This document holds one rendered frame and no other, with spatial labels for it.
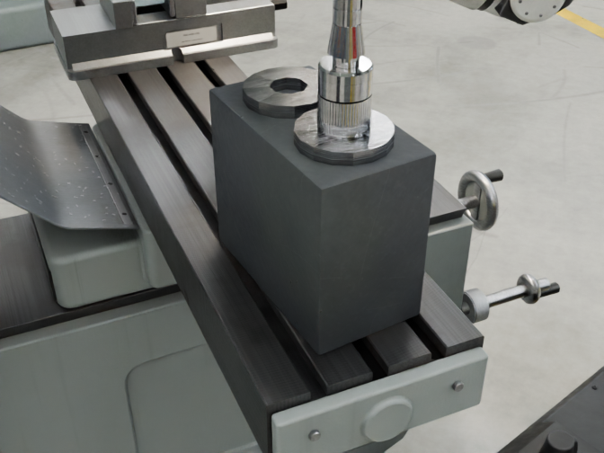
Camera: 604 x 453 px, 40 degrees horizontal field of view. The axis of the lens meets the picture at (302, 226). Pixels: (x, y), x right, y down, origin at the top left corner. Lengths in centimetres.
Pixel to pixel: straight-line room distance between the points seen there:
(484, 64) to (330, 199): 323
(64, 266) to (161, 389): 29
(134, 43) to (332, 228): 72
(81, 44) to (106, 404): 55
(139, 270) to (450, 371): 52
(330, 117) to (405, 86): 291
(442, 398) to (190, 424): 65
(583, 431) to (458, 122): 219
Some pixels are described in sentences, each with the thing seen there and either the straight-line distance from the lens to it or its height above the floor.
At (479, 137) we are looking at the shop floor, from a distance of 326.
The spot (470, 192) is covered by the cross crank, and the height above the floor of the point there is 69.
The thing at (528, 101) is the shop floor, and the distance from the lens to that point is 359.
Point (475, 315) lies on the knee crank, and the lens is 150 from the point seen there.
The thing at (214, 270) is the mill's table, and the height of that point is 99.
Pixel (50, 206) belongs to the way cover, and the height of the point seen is 94.
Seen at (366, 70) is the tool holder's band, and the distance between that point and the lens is 70.
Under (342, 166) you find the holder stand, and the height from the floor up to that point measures 117.
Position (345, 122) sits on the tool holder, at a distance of 71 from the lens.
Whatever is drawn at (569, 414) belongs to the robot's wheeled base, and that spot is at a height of 59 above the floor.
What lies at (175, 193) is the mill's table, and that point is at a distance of 103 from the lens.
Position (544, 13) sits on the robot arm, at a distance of 121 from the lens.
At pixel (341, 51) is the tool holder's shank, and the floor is 126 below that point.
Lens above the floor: 153
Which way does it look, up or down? 35 degrees down
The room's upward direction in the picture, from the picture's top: straight up
